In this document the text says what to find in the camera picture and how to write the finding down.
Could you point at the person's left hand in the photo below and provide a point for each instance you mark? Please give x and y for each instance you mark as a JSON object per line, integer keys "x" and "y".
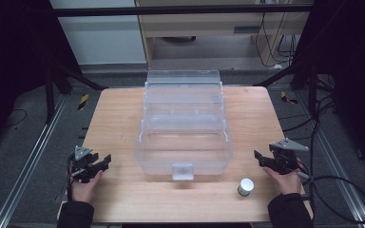
{"x": 85, "y": 188}

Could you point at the small silver can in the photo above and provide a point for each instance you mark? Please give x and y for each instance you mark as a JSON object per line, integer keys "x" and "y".
{"x": 245, "y": 186}

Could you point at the person's right hand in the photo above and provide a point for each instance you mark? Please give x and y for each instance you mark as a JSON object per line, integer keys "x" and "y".
{"x": 284, "y": 181}

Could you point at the black horizontal bar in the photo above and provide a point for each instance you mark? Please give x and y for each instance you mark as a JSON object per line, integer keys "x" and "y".
{"x": 177, "y": 10}

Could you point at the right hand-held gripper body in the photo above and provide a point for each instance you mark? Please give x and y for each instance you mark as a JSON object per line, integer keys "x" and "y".
{"x": 285, "y": 155}

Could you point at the white cabinet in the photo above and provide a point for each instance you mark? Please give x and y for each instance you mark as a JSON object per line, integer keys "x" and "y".
{"x": 98, "y": 34}

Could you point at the black metal stand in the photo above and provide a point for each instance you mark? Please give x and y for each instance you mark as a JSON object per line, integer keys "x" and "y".
{"x": 57, "y": 82}
{"x": 301, "y": 76}

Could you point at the aluminium floor rail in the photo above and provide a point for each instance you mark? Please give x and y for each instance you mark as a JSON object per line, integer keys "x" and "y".
{"x": 339, "y": 164}
{"x": 28, "y": 164}

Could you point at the clear plastic tiered storage box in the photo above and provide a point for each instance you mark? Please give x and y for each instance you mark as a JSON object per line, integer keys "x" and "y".
{"x": 183, "y": 125}

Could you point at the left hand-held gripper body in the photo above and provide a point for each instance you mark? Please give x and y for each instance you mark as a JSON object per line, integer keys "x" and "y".
{"x": 81, "y": 161}

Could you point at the wooden desk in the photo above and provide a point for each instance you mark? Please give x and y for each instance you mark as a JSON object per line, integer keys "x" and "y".
{"x": 202, "y": 34}

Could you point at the yellow black striped tape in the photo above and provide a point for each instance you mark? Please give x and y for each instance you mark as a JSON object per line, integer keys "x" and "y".
{"x": 287, "y": 98}
{"x": 83, "y": 101}

